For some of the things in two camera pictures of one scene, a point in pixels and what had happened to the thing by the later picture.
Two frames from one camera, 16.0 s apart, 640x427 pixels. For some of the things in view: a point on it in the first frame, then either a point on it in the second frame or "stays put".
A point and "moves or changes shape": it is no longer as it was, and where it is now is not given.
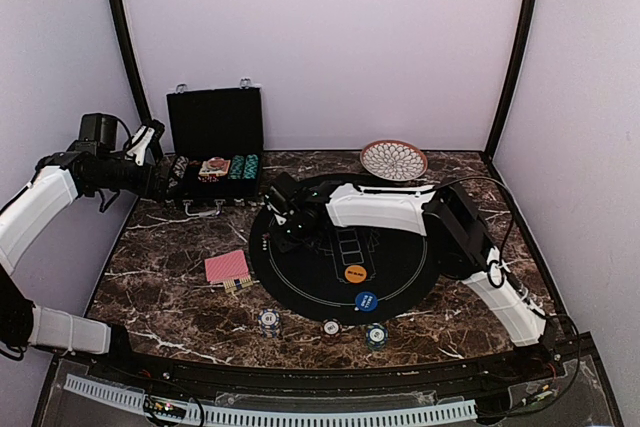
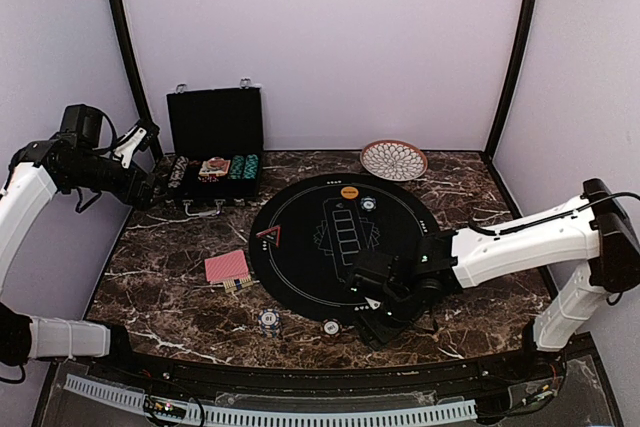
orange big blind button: [355, 274] moves or changes shape
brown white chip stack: [331, 327] stays put
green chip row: [236, 167] stays put
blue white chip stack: [269, 320] stays put
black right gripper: [286, 246] -> [376, 334]
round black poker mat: [348, 272] stays put
